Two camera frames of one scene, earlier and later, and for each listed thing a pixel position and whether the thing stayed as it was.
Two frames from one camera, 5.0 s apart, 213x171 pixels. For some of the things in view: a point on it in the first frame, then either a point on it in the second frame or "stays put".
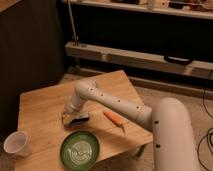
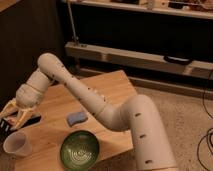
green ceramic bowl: (79, 151) stays put
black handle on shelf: (177, 60) stays put
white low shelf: (139, 59) stays put
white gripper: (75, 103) to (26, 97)
